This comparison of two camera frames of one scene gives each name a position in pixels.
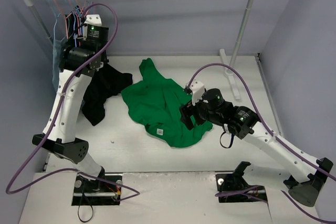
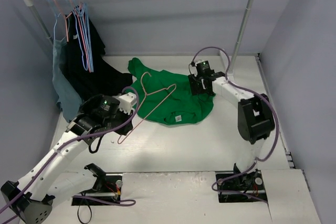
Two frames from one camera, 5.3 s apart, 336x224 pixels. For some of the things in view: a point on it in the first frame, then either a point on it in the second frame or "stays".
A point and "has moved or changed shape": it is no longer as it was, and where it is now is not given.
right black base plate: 229,182 stays
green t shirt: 156,101 has moved or changed shape
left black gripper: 72,18 -> 126,127
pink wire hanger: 77,17 -> 151,102
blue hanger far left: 56,17 stays
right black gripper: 187,115 -> 197,85
